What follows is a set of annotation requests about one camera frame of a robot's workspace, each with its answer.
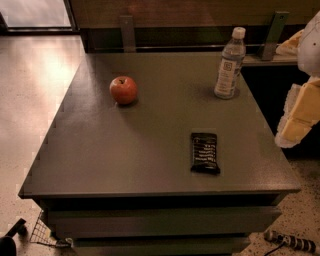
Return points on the black object on floor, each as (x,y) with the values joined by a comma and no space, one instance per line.
(7,243)

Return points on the grey cabinet drawer unit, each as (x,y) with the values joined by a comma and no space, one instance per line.
(203,231)

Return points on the left metal shelf bracket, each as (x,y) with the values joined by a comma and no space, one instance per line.
(127,33)

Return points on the clear plastic water bottle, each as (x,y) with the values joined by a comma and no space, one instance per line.
(230,65)

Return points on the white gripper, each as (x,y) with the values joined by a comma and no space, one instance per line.
(310,46)

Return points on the black snack bar wrapper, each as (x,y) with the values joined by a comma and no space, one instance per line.
(204,153)

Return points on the red apple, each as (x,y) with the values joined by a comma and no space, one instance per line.
(123,90)

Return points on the wire mesh basket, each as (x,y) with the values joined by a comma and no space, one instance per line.
(42,235)

